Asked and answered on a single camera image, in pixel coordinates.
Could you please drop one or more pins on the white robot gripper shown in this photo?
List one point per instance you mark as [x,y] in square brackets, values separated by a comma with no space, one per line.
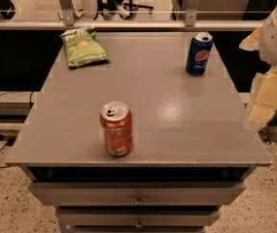
[265,101]

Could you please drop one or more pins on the blue pepsi can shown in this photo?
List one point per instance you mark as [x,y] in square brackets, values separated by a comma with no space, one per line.
[200,46]

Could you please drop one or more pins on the orange soda can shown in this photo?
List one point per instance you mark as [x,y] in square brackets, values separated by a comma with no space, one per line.
[116,121]

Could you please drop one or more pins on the grey drawer cabinet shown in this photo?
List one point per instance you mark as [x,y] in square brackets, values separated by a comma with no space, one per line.
[185,129]

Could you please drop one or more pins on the upper grey drawer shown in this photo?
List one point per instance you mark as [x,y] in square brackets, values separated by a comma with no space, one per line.
[137,194]

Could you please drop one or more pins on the grey drawer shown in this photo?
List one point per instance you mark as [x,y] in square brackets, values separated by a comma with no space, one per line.
[137,194]
[137,217]

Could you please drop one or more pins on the green chip bag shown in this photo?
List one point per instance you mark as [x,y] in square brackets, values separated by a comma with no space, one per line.
[82,48]

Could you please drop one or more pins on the lower grey drawer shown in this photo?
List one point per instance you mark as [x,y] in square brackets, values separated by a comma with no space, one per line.
[137,217]

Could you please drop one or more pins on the metal guard rail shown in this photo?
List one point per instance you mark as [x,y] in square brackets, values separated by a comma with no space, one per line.
[192,15]

